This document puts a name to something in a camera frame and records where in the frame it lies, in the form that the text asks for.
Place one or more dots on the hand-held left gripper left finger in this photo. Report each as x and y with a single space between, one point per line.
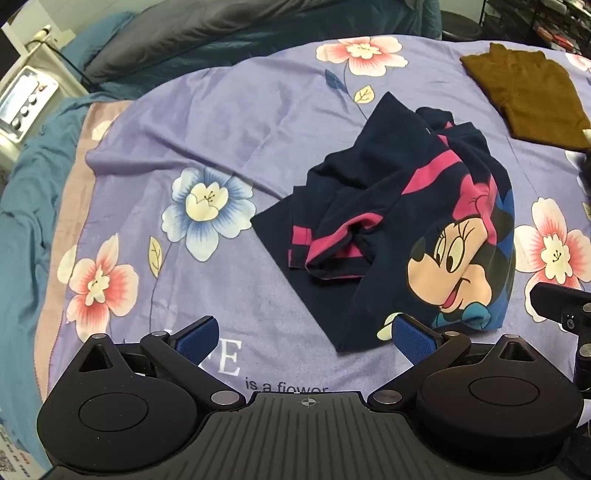
199 338

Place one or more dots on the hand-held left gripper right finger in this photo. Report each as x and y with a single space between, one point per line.
414 342

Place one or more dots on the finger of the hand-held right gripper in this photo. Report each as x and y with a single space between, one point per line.
551 302

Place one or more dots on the navy cartoon print shirt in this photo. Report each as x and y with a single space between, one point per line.
392 217

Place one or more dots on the dark cloth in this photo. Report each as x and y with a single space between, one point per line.
582 170

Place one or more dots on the purple floral blanket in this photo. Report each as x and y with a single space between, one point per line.
194 152

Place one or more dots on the teal bed sheet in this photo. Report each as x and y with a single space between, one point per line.
27 221

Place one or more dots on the brown folded garment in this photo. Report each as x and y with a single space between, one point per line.
531 92

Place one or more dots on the black round stool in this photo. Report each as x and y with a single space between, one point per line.
461 25

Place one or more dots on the white appliance with knobs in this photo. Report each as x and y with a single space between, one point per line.
25 99

